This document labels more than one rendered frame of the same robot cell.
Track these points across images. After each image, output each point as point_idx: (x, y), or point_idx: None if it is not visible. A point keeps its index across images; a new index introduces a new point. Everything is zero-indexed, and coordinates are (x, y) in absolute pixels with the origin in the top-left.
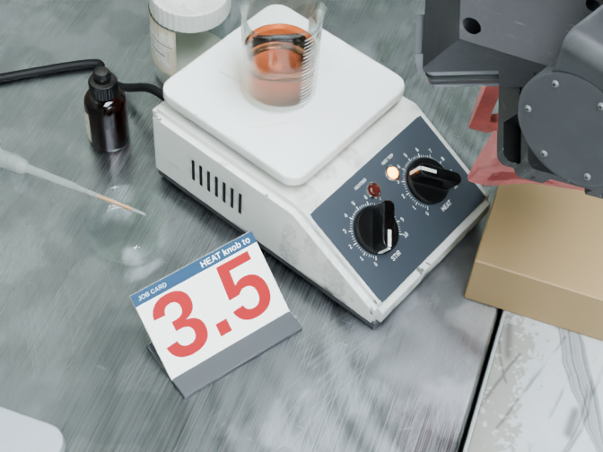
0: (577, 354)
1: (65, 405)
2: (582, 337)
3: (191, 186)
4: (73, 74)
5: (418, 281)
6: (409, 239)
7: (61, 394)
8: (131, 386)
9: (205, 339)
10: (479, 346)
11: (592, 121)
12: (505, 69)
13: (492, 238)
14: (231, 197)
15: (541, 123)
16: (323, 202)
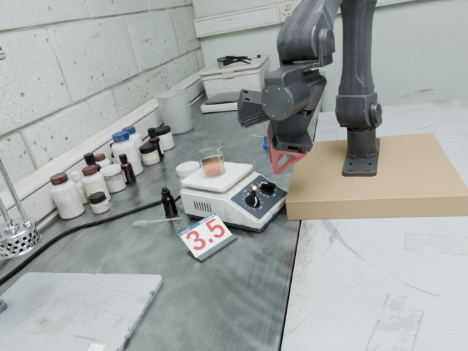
0: (328, 223)
1: (162, 271)
2: (329, 219)
3: (196, 212)
4: (159, 204)
5: (271, 216)
6: (264, 203)
7: (160, 269)
8: (183, 262)
9: (205, 244)
10: (295, 229)
11: (278, 95)
12: (261, 111)
13: (289, 196)
14: (207, 207)
15: (269, 106)
16: (233, 196)
